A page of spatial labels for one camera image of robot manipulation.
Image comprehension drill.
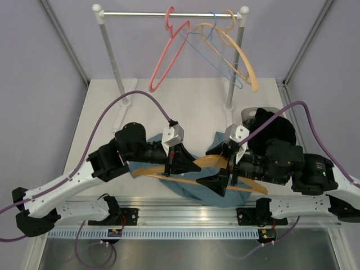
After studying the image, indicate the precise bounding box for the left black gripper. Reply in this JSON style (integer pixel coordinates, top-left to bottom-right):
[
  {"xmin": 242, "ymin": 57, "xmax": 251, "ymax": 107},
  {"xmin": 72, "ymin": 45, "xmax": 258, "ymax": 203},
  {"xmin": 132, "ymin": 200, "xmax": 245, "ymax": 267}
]
[{"xmin": 124, "ymin": 140, "xmax": 201, "ymax": 176}]

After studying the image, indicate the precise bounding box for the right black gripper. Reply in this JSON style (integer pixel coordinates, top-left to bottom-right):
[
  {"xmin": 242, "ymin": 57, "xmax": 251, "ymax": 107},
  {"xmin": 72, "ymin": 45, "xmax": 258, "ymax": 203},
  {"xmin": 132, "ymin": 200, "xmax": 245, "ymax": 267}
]
[{"xmin": 196, "ymin": 140, "xmax": 289, "ymax": 196}]

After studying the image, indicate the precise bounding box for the brown wooden hanger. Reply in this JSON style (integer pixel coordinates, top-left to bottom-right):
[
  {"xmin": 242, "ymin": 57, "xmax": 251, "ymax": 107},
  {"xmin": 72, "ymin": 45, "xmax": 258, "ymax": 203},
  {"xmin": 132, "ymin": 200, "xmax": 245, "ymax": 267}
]
[{"xmin": 131, "ymin": 155, "xmax": 268, "ymax": 195}]

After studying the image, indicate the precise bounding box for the blue-grey t shirt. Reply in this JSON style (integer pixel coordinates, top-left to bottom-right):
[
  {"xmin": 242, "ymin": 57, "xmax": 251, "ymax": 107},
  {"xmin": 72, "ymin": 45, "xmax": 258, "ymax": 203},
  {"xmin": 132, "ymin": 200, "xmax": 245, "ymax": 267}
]
[{"xmin": 128, "ymin": 131, "xmax": 250, "ymax": 208}]

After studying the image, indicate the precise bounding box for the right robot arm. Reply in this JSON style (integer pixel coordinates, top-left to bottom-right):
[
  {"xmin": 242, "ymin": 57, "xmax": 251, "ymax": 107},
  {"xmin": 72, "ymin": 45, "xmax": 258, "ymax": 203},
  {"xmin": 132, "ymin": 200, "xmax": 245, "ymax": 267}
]
[{"xmin": 196, "ymin": 139, "xmax": 359, "ymax": 224}]

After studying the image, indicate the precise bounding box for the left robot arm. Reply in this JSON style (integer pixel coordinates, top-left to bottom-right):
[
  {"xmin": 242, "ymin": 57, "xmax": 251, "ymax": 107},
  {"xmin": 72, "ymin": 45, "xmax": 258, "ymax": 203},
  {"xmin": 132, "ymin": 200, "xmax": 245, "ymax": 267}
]
[{"xmin": 12, "ymin": 122, "xmax": 201, "ymax": 237}]

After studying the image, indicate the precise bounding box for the beige plastic hanger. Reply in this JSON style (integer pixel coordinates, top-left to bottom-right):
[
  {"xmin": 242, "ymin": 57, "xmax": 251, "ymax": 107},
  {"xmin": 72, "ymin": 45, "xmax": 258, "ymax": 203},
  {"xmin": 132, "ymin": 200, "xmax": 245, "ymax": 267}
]
[{"xmin": 193, "ymin": 6, "xmax": 259, "ymax": 93}]

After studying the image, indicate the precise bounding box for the pink plastic hanger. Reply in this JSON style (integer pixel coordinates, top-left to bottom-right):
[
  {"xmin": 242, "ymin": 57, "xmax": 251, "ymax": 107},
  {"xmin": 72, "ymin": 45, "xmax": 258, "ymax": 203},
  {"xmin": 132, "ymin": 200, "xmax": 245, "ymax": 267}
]
[{"xmin": 148, "ymin": 6, "xmax": 191, "ymax": 93}]

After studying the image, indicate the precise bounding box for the white laundry basket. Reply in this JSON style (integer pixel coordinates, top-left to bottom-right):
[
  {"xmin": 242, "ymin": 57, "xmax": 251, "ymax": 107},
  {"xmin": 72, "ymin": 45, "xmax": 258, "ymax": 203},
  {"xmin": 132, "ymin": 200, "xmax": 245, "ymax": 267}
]
[{"xmin": 241, "ymin": 107, "xmax": 294, "ymax": 129}]

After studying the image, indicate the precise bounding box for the black garment in basket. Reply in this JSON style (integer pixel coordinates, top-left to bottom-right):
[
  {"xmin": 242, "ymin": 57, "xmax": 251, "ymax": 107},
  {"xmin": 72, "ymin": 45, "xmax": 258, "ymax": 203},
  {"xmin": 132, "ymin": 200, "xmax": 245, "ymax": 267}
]
[{"xmin": 243, "ymin": 108, "xmax": 296, "ymax": 156}]

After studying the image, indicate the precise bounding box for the white metal clothes rack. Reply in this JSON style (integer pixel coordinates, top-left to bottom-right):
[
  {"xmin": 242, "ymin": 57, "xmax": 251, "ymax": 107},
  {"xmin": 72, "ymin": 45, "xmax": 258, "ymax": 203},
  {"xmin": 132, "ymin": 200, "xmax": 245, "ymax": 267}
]
[{"xmin": 91, "ymin": 4, "xmax": 250, "ymax": 133}]

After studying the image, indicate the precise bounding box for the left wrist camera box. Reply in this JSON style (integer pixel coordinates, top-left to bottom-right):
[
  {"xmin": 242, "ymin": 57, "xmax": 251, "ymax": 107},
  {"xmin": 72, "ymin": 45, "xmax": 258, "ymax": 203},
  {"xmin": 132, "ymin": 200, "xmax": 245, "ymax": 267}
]
[{"xmin": 161, "ymin": 124, "xmax": 184, "ymax": 156}]

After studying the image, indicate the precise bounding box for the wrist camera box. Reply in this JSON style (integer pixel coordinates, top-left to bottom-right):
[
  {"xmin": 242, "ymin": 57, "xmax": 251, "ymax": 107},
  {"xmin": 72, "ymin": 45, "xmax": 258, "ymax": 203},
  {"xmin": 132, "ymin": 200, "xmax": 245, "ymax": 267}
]
[
  {"xmin": 161, "ymin": 124, "xmax": 184, "ymax": 156},
  {"xmin": 223, "ymin": 123, "xmax": 250, "ymax": 164}
]

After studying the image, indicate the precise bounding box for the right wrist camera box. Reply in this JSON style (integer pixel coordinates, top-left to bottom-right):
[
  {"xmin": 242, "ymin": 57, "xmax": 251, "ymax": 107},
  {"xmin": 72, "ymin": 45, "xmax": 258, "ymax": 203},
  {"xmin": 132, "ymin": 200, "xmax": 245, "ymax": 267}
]
[{"xmin": 223, "ymin": 123, "xmax": 250, "ymax": 164}]

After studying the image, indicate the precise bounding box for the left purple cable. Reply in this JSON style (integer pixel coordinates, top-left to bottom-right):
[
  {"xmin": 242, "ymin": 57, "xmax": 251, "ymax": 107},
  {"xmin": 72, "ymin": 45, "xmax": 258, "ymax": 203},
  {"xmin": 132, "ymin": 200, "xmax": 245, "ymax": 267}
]
[{"xmin": 0, "ymin": 90, "xmax": 178, "ymax": 265}]

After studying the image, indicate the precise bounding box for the purple cable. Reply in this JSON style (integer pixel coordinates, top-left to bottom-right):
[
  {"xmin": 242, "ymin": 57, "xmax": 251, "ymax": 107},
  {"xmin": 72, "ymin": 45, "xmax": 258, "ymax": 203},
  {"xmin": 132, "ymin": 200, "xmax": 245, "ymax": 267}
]
[
  {"xmin": 0, "ymin": 90, "xmax": 178, "ymax": 265},
  {"xmin": 238, "ymin": 100, "xmax": 360, "ymax": 259}
]

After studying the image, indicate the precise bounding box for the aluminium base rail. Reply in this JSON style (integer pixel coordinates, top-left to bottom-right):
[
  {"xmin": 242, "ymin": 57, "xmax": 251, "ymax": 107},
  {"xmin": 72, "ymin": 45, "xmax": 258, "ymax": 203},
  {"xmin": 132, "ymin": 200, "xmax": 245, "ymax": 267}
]
[{"xmin": 49, "ymin": 196, "xmax": 341, "ymax": 227}]

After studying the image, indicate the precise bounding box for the slotted cable duct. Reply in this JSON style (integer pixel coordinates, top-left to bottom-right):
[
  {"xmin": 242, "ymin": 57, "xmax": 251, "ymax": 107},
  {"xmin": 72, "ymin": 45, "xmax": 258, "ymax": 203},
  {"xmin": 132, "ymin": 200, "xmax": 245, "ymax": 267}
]
[{"xmin": 48, "ymin": 228, "xmax": 276, "ymax": 240}]

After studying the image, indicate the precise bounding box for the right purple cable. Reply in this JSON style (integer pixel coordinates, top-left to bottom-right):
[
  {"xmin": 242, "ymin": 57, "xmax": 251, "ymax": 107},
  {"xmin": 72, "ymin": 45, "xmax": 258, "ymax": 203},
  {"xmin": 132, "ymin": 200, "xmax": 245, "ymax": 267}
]
[{"xmin": 238, "ymin": 100, "xmax": 360, "ymax": 259}]

